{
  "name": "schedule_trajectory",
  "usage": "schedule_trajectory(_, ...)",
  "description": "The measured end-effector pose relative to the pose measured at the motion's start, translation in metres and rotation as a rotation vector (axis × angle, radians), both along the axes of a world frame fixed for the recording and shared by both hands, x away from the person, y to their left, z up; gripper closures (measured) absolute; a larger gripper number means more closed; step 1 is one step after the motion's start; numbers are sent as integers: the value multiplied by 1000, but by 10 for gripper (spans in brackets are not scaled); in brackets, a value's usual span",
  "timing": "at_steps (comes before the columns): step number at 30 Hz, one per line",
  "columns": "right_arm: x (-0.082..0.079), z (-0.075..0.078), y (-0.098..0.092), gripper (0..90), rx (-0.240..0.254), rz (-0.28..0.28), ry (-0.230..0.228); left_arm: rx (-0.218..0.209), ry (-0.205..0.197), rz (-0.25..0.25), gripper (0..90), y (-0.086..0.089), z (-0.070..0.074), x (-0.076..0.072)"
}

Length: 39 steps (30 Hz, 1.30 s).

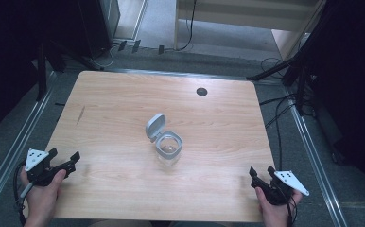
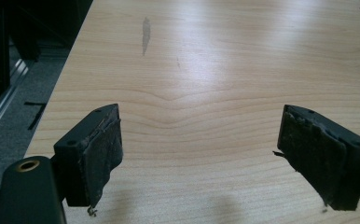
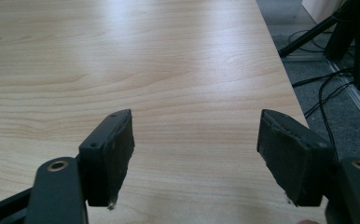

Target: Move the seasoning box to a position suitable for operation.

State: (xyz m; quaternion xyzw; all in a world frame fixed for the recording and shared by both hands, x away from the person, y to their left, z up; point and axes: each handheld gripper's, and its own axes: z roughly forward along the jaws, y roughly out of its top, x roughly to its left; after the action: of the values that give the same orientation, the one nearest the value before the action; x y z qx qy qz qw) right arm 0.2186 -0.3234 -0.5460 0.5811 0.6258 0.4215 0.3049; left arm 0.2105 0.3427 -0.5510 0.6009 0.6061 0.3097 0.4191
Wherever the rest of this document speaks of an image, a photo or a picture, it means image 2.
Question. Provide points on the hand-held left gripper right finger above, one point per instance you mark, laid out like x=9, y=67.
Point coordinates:
x=324, y=155

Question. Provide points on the aluminium rail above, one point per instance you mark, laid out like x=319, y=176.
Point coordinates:
x=1, y=99

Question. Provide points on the black metal stand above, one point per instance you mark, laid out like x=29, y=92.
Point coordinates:
x=1, y=53

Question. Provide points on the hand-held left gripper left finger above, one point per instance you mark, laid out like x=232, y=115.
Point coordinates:
x=85, y=165

